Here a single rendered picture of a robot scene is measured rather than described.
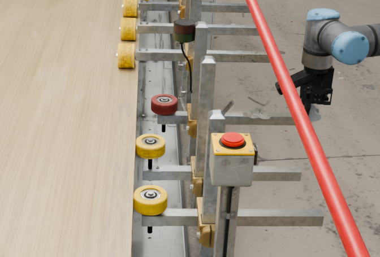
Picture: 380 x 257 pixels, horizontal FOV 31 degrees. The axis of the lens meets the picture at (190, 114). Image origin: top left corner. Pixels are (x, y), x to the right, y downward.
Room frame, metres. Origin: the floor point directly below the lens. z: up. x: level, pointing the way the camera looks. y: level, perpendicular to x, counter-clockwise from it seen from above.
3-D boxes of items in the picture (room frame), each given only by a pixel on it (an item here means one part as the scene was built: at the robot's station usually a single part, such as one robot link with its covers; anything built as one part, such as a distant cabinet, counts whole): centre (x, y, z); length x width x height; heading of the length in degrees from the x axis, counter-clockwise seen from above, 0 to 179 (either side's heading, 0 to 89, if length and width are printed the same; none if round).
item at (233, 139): (1.02, -0.08, 1.22); 0.04 x 0.04 x 0.02
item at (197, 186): (1.55, -0.04, 0.81); 0.13 x 0.06 x 0.05; 4
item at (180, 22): (1.78, 0.03, 1.06); 0.06 x 0.06 x 0.22; 4
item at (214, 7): (2.57, 0.01, 0.95); 0.50 x 0.04 x 0.04; 94
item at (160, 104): (1.81, 0.08, 0.85); 0.08 x 0.08 x 0.11
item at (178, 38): (1.78, 0.03, 1.13); 0.06 x 0.06 x 0.02
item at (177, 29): (1.78, 0.03, 1.15); 0.06 x 0.06 x 0.02
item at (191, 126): (1.80, -0.02, 0.85); 0.13 x 0.06 x 0.05; 4
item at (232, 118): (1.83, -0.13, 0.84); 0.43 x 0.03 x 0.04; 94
